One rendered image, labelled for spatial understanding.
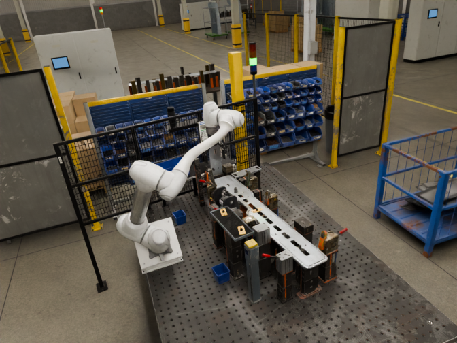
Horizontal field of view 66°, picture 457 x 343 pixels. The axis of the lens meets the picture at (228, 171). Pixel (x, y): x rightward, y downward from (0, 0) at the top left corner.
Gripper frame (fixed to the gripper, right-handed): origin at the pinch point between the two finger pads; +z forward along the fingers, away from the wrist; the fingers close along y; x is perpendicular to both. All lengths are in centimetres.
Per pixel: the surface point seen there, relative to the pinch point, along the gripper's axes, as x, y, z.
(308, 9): 345, 359, -65
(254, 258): -64, -9, 39
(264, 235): -48, 9, 40
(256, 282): -63, -8, 60
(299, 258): -72, 18, 46
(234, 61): 93, 69, -46
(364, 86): 152, 304, 30
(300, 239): -58, 30, 46
